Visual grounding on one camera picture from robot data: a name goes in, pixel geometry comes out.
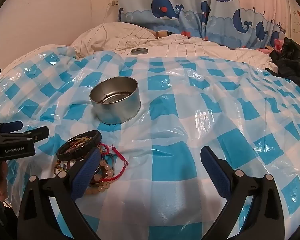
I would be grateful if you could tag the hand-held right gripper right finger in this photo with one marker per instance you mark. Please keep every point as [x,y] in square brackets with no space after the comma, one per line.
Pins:
[217,175]

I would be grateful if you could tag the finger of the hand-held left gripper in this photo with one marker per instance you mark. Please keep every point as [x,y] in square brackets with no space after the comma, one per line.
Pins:
[37,132]
[11,125]

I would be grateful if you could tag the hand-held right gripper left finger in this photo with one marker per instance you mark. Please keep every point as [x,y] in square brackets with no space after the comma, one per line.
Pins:
[86,172]

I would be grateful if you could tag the round metal tin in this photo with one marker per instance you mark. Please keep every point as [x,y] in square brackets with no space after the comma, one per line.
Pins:
[120,110]

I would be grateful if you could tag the blue checkered plastic sheet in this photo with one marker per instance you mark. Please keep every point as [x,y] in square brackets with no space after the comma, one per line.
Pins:
[165,105]

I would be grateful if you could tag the round metal tin lid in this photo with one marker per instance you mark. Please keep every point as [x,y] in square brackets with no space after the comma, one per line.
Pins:
[139,51]

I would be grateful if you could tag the white striped blanket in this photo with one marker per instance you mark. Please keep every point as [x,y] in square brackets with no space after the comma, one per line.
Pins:
[190,45]

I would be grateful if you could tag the black cloth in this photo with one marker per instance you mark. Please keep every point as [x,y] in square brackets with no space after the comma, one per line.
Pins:
[295,60]

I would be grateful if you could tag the pink cloth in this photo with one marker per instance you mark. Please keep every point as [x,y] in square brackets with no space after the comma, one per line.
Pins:
[275,45]

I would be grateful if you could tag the brown cylindrical object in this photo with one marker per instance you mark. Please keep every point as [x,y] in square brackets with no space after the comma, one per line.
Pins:
[161,34]

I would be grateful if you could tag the whale print curtain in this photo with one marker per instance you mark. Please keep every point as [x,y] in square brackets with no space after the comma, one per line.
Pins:
[170,7]

